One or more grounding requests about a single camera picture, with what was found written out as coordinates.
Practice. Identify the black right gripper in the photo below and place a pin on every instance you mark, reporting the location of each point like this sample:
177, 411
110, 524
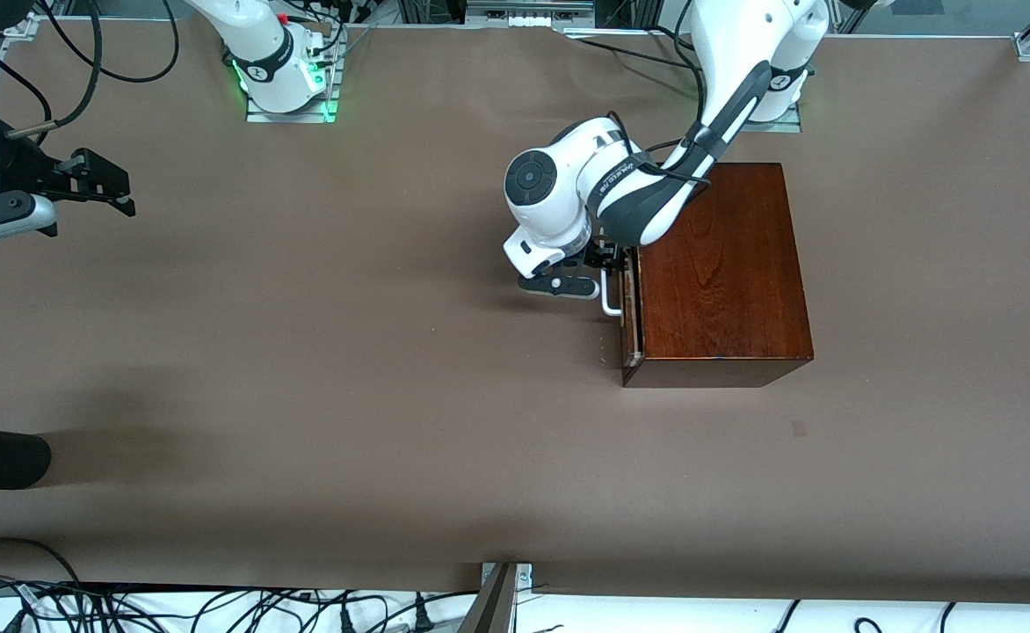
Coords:
16, 164

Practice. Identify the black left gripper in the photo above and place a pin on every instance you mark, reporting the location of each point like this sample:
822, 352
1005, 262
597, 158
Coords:
601, 254

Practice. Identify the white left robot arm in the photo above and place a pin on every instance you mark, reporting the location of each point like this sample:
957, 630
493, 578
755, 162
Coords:
568, 176

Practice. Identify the dark wooden drawer box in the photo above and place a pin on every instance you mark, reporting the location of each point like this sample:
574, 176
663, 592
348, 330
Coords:
726, 290

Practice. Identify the dark metal beam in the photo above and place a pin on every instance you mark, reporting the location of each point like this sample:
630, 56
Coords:
493, 611

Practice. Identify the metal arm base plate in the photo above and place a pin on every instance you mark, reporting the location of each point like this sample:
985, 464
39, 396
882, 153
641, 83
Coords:
787, 126
291, 117

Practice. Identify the aluminium frame rail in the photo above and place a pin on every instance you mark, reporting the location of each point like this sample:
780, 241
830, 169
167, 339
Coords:
528, 18

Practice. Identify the metal table bracket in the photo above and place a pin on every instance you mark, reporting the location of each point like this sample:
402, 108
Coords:
524, 576

